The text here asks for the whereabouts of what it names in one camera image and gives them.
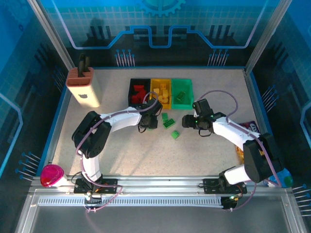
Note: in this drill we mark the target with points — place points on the green lego brick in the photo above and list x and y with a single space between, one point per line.
175 134
150 129
181 95
170 123
165 116

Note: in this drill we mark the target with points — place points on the green plastic bin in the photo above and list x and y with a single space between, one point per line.
187 102

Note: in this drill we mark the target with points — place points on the black controller board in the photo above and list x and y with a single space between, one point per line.
229 203

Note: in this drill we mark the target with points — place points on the pink dome button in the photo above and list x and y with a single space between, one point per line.
51 176

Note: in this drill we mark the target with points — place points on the beige knife block brown top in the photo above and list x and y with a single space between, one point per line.
87 94

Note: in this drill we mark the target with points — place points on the aluminium frame post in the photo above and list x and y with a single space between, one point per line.
268 34
52 34

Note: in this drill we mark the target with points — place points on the aluminium mounting rail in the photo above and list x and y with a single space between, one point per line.
158 184

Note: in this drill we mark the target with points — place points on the blue dome button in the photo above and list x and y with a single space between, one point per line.
286 172

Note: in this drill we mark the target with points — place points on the purple candy bag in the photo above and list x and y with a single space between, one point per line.
252 126

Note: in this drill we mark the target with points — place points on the black plastic bin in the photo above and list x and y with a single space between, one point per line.
131 82

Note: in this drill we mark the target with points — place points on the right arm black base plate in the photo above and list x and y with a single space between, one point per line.
209 185

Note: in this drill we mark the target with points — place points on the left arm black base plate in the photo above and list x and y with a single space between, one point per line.
109 187

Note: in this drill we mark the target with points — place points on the red lego brick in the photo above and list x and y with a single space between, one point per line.
141 100
142 93
134 98
138 87

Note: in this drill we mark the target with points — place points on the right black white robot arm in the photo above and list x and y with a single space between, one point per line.
230 136

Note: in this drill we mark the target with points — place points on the large yellow lego brick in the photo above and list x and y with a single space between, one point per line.
163 99

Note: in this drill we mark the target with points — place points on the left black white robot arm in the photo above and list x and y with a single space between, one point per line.
124 122

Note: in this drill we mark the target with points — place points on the green round cap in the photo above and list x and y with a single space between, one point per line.
288 180

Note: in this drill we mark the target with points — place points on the yellow plastic bin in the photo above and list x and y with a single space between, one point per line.
167 105

